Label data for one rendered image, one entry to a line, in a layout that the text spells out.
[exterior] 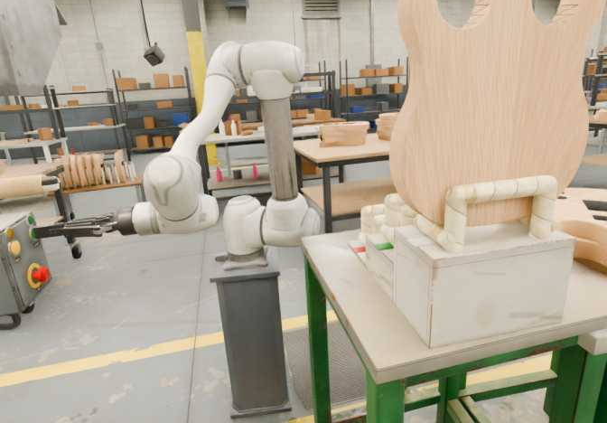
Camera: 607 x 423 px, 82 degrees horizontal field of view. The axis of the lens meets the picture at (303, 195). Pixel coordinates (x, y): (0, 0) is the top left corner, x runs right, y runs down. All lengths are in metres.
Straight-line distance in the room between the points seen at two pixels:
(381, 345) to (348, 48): 12.00
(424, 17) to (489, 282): 0.44
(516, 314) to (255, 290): 0.98
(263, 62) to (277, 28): 10.78
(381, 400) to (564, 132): 0.56
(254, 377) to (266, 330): 0.24
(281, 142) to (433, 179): 0.74
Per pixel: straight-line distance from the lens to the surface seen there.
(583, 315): 0.89
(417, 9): 0.58
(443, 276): 0.63
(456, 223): 0.62
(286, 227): 1.33
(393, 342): 0.70
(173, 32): 11.84
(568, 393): 1.06
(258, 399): 1.81
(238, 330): 1.58
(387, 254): 0.80
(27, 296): 1.08
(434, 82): 0.59
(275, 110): 1.23
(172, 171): 0.80
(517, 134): 0.69
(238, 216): 1.39
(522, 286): 0.74
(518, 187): 0.67
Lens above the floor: 1.37
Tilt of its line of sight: 16 degrees down
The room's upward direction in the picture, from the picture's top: 3 degrees counter-clockwise
